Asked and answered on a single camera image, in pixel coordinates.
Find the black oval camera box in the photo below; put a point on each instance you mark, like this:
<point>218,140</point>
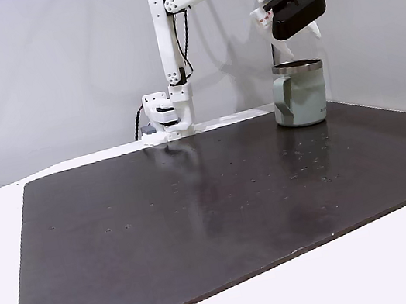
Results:
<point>298,14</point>

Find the pale green steel-rimmed mug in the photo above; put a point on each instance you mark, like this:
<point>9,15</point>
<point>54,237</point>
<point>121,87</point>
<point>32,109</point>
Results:
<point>304,98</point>

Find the black table mat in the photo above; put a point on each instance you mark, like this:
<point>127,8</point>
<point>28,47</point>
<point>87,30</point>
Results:
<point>168,268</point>

